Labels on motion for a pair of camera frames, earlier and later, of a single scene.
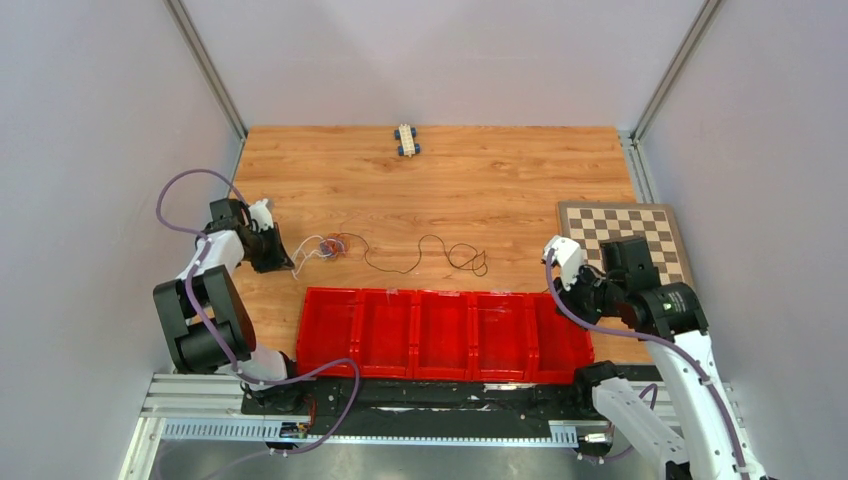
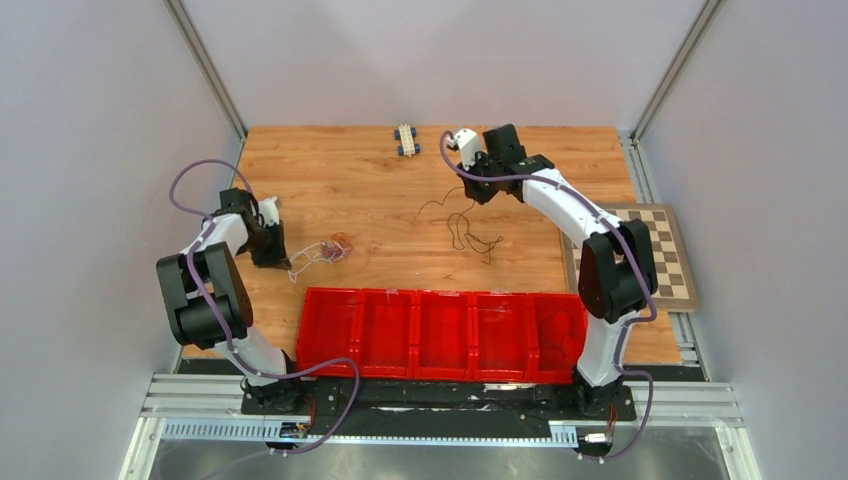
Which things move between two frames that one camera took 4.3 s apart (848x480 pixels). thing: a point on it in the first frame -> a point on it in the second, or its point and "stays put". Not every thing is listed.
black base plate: x=356 y=407 stays put
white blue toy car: x=406 y=134 stays put
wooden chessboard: x=589 y=223 stays put
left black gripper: x=279 y=260 stays put
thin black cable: x=475 y=262 -> x=549 y=343
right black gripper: x=568 y=297 -> x=473 y=193
